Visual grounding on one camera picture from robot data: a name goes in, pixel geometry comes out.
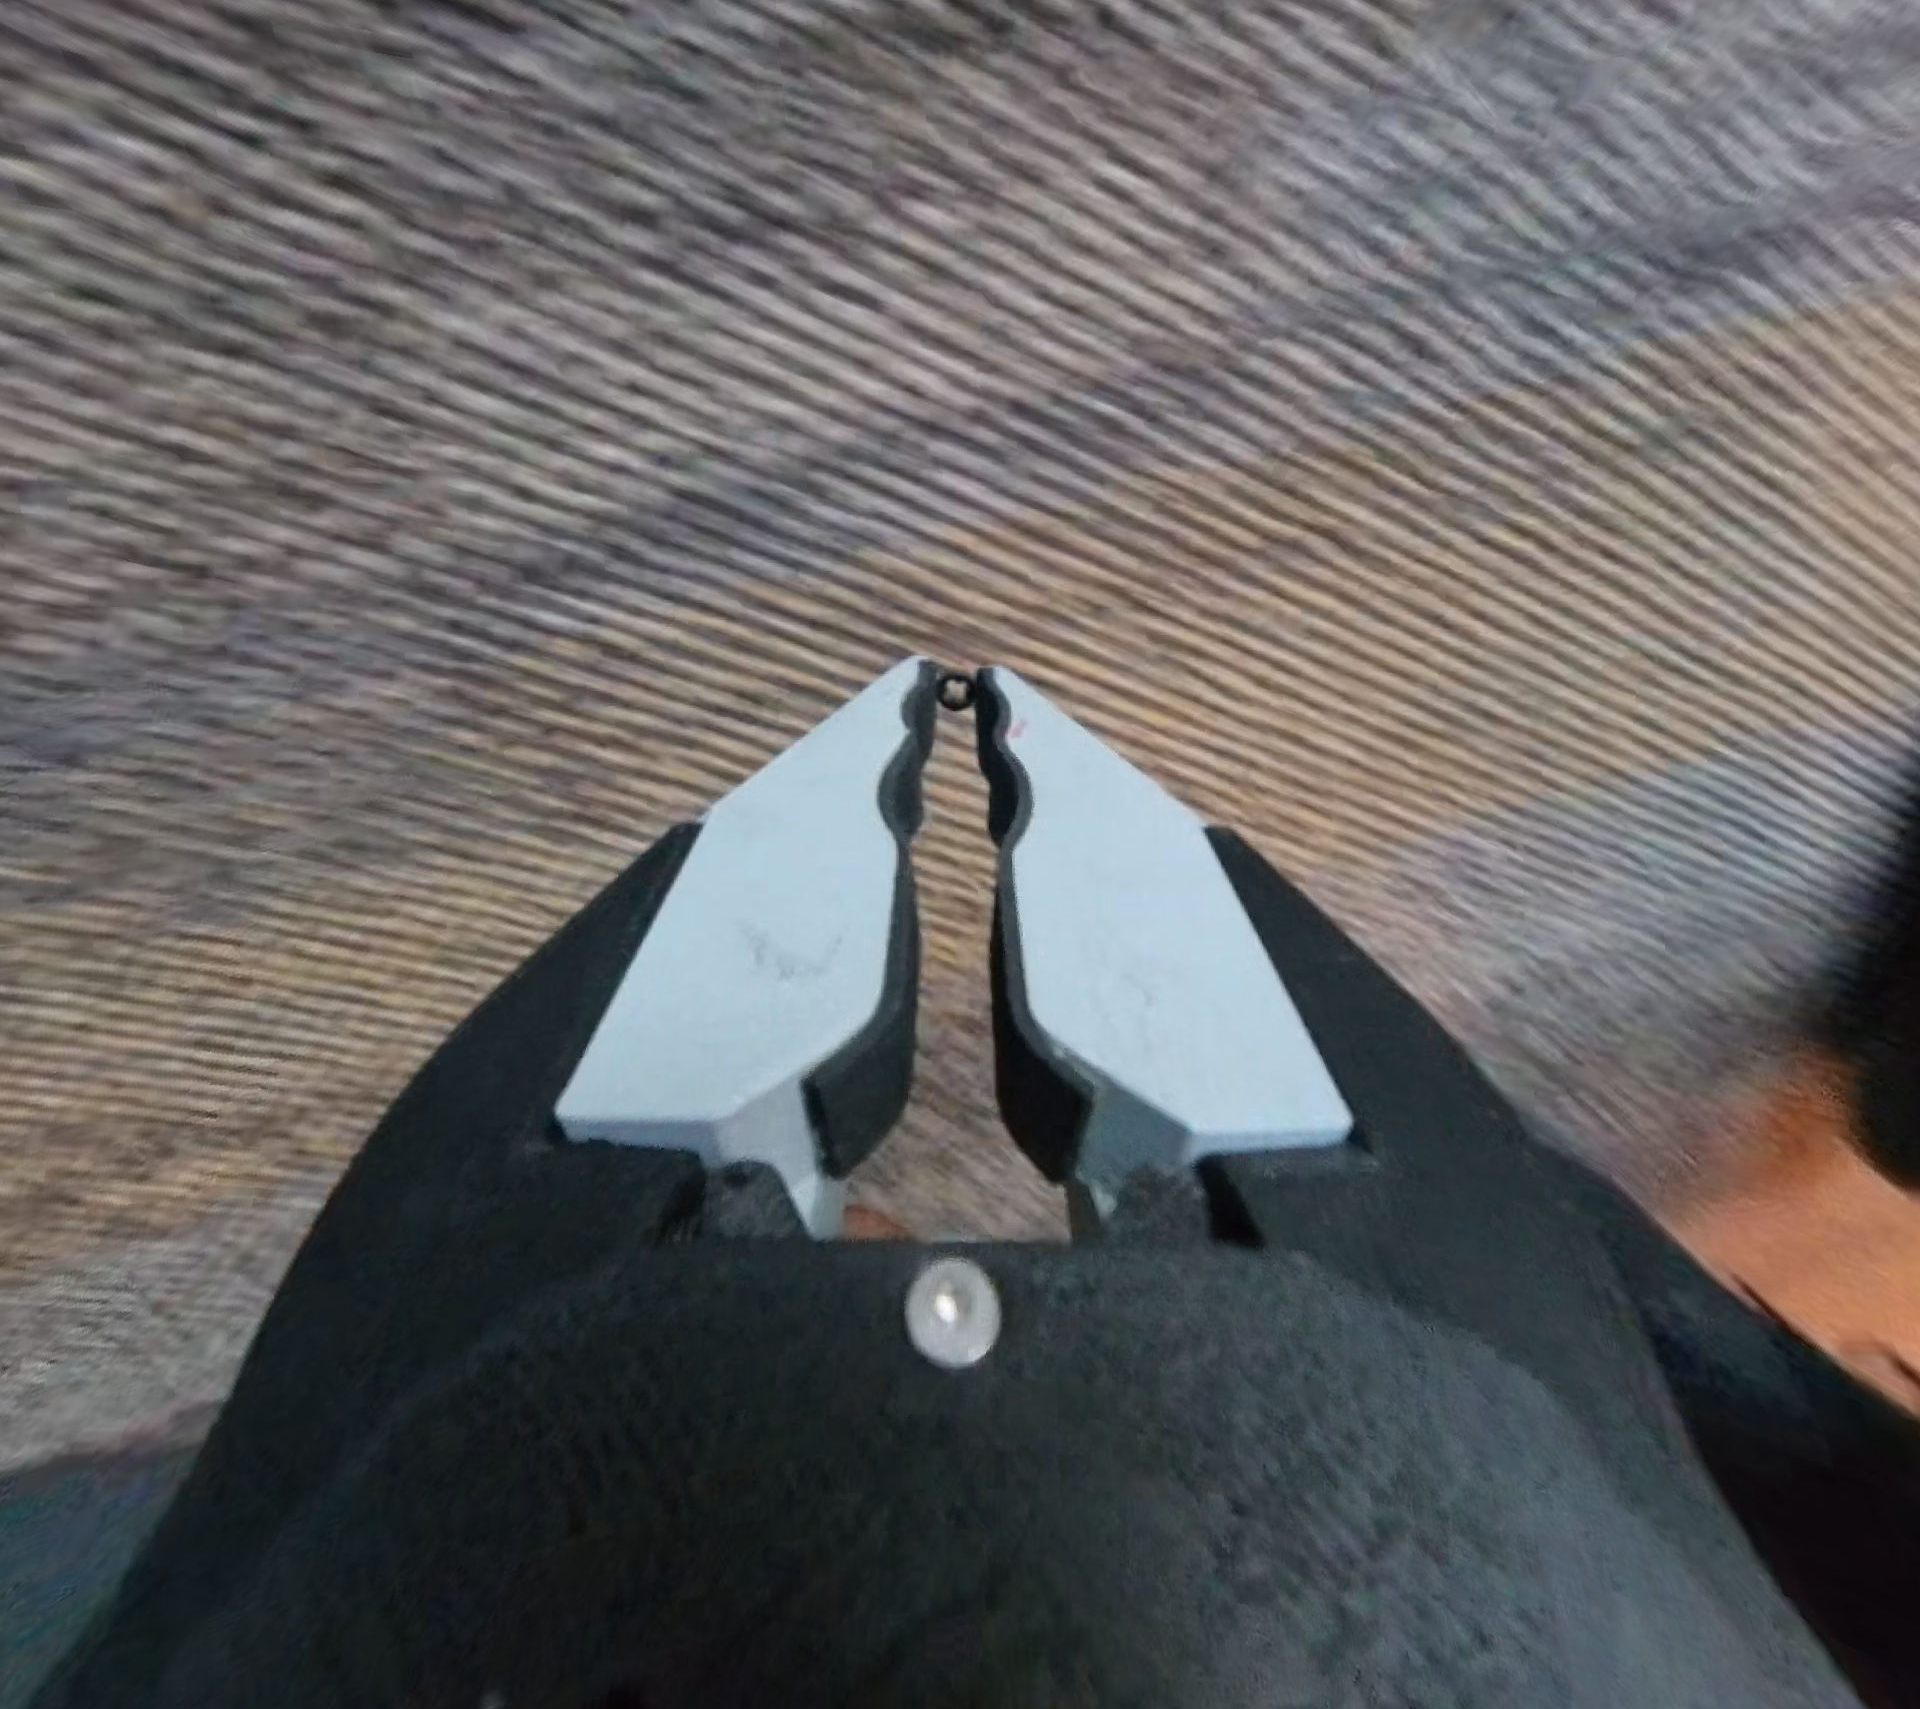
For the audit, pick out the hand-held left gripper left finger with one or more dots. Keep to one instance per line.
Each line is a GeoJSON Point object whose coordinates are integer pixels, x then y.
{"type": "Point", "coordinates": [751, 959]}

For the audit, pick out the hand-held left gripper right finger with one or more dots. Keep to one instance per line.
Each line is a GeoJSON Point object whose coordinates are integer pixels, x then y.
{"type": "Point", "coordinates": [1171, 959]}

